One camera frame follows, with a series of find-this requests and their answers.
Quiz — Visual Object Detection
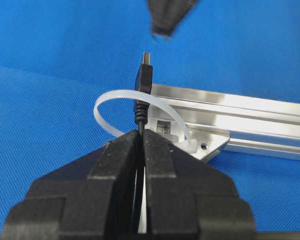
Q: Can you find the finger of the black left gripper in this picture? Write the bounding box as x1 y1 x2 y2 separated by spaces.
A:
147 0 177 36
171 0 198 34

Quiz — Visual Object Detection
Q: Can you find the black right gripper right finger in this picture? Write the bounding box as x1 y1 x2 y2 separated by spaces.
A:
143 129 256 240

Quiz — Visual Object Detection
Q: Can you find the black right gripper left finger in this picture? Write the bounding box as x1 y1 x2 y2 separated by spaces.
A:
1 130 140 240

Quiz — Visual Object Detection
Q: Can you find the black usb cable wire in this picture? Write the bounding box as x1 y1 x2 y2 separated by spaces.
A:
132 51 155 235

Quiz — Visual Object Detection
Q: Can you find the white zip tie loop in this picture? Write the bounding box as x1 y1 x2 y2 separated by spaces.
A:
92 89 198 154

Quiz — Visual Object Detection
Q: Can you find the blue table cloth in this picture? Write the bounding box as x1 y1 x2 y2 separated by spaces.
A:
0 0 300 232

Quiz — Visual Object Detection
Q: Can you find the aluminium extrusion frame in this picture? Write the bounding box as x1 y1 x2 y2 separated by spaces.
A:
151 84 300 162

